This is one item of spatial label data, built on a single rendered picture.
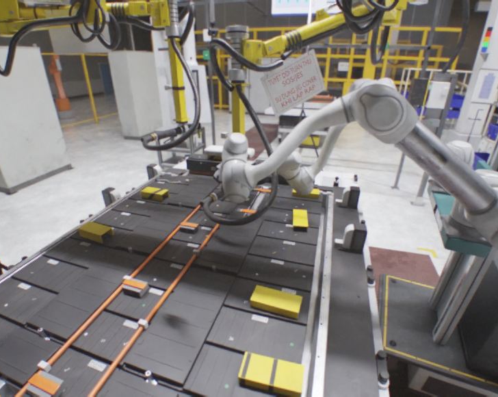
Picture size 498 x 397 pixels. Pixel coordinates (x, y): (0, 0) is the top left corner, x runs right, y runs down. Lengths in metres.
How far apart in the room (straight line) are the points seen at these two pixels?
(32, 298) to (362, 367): 1.15
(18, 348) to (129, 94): 6.67
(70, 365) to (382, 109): 1.11
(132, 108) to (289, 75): 6.12
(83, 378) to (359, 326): 0.89
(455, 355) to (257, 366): 1.40
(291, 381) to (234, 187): 0.64
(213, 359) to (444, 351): 1.44
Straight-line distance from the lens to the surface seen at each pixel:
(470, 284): 1.70
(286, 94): 1.53
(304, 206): 1.54
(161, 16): 1.80
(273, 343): 0.87
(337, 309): 1.16
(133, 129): 7.50
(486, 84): 4.90
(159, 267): 1.14
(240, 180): 1.01
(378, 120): 0.83
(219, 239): 1.23
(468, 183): 1.04
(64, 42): 1.97
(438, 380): 1.95
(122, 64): 7.36
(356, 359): 1.05
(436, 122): 3.95
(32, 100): 5.61
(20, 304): 1.23
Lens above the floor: 1.72
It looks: 27 degrees down
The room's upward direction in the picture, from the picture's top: straight up
